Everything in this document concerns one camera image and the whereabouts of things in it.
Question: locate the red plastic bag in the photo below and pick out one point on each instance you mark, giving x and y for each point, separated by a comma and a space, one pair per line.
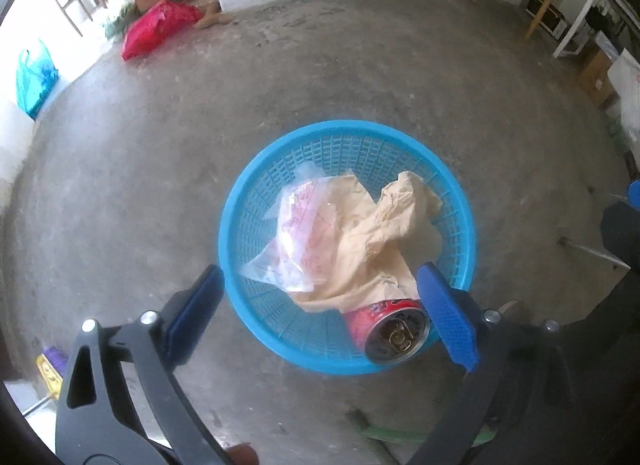
163, 20

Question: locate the cardboard box on floor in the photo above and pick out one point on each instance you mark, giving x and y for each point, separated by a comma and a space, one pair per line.
593, 79

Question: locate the blue plastic basket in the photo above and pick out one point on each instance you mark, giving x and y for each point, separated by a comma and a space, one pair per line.
375, 154

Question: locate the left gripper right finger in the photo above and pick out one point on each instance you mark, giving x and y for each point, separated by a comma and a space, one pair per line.
537, 394

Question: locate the red soda can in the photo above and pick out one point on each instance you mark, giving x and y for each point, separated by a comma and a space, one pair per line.
390, 331

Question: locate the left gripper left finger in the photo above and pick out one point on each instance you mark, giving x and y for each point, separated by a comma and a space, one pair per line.
96, 421

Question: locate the clear bag with red print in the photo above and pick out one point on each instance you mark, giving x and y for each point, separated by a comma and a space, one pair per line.
301, 254

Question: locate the crumpled tan paper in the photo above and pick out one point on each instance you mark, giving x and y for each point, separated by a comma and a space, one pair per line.
380, 243

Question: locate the blue plastic bag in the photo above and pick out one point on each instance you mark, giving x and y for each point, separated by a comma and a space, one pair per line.
36, 77

